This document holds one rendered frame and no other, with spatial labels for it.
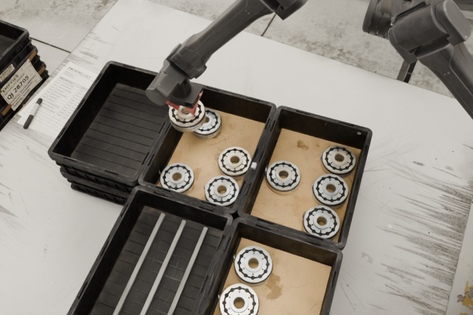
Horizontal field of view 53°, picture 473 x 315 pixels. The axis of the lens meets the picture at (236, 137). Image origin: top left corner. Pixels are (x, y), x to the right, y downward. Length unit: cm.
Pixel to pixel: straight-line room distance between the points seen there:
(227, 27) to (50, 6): 261
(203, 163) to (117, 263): 39
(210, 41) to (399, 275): 92
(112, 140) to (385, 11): 93
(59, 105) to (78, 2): 161
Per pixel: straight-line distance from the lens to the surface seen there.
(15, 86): 248
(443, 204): 170
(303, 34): 305
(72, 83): 198
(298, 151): 153
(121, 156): 157
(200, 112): 136
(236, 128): 157
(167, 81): 115
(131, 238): 144
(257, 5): 88
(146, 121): 163
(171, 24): 211
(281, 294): 135
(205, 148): 154
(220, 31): 98
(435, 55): 85
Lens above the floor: 213
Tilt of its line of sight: 56 degrees down
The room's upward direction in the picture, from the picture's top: 3 degrees counter-clockwise
